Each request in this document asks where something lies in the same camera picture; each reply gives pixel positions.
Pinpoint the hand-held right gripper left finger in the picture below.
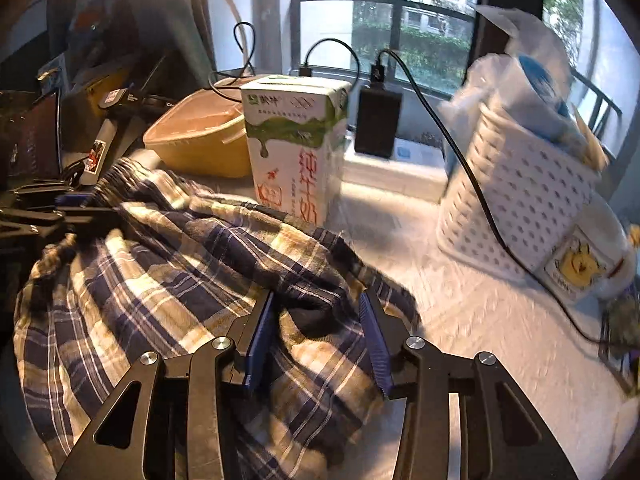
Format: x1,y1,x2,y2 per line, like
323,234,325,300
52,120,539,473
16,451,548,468
55,290,278,480

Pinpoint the thin black looped cable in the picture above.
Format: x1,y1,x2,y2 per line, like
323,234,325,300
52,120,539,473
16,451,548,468
207,21,259,107

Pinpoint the beige curved tube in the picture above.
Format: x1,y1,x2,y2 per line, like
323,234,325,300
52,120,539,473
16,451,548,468
207,0,257,77

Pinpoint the black device white label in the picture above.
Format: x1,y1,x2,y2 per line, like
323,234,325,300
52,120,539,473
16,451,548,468
97,87,172,112

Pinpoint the black spray can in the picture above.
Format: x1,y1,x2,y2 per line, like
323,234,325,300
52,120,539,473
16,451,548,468
80,120,119,186

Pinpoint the white plastic bag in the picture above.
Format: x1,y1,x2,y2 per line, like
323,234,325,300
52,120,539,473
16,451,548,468
465,4,582,142

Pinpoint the black power bank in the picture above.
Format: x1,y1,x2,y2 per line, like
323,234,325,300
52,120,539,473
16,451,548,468
354,85,404,159

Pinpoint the black balcony railing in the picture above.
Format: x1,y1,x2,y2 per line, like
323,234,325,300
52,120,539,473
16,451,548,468
289,0,624,127

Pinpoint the white cup yellow cartoon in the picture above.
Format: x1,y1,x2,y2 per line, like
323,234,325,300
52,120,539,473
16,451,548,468
530,205,637,304

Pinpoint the white perforated basket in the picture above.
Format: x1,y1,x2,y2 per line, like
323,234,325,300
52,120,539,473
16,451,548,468
436,55,609,282

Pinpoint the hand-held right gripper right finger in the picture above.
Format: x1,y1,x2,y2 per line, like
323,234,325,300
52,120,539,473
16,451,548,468
359,287,581,480

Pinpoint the tan food container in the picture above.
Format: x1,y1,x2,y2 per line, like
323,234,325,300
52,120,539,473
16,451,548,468
142,77,257,179

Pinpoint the white textured table cover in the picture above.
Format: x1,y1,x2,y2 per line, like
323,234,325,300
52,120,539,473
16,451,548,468
135,150,640,480

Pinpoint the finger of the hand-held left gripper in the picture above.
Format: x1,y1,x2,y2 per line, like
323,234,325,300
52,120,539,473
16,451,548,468
0,206,127,242
10,186,98,209

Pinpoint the grey hanging cloth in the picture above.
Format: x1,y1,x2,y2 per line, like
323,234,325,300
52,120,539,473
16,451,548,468
122,0,217,92

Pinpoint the white and green milk carton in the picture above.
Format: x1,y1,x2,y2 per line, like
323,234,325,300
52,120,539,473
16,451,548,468
240,74,352,229

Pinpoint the short black charging cable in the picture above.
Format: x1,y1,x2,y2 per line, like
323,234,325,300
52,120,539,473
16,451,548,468
299,37,362,87

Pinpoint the long black charging cable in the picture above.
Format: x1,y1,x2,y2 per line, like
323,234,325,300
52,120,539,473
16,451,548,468
370,49,609,347

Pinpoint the plaid flannel shirt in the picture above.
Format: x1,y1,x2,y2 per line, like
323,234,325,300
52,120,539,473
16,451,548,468
12,157,422,480

